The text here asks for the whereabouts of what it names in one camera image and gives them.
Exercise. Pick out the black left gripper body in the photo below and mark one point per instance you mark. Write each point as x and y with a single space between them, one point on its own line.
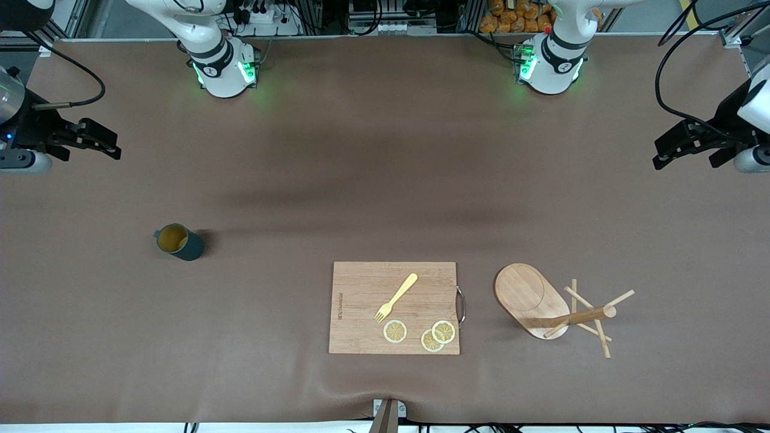
726 128

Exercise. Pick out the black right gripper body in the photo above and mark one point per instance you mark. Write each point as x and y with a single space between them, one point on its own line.
37 128

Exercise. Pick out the dark green cup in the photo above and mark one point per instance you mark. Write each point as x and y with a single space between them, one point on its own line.
180 242

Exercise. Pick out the wooden mug tree rack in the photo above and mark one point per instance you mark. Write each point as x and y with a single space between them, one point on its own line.
526 297

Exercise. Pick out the white corner clamp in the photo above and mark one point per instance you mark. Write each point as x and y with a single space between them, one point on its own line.
45 51

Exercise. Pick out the orange snack pack pile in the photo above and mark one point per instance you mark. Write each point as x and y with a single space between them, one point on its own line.
511 18

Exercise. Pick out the white power strip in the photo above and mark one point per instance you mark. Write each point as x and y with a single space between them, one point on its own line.
264 18

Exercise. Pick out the brown table mat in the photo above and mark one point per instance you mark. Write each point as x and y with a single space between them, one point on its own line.
240 300

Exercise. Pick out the lemon slice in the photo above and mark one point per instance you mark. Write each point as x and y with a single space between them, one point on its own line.
395 331
431 343
444 331

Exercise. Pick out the yellow plastic fork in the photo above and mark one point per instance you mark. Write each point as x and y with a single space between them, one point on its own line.
397 296

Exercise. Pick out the wooden cutting board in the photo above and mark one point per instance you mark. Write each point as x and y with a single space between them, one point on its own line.
361 307

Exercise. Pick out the aluminium frame profile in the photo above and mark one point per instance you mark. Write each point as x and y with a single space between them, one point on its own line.
731 37
77 18

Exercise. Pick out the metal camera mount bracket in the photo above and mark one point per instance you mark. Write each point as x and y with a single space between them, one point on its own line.
388 421

